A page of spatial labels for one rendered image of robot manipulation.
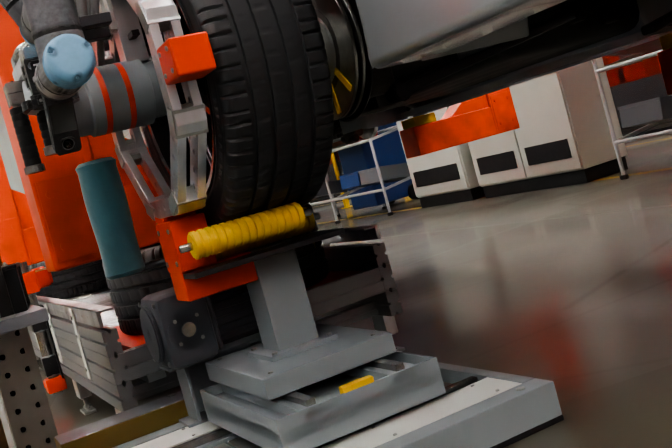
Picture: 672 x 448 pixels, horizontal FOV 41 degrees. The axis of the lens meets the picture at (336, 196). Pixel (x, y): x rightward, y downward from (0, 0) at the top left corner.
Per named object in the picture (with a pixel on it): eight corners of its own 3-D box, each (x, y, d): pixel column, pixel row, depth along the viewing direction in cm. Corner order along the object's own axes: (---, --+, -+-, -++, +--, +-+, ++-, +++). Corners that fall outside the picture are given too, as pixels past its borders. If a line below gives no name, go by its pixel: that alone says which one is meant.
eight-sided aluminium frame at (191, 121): (231, 201, 170) (154, -81, 169) (199, 210, 168) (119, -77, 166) (161, 218, 220) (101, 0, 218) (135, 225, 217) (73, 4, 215)
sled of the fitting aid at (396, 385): (447, 397, 182) (435, 351, 182) (287, 465, 167) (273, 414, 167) (342, 373, 228) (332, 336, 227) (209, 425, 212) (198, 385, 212)
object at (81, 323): (150, 384, 235) (128, 302, 235) (115, 396, 231) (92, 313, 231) (38, 332, 459) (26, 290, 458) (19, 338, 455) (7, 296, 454)
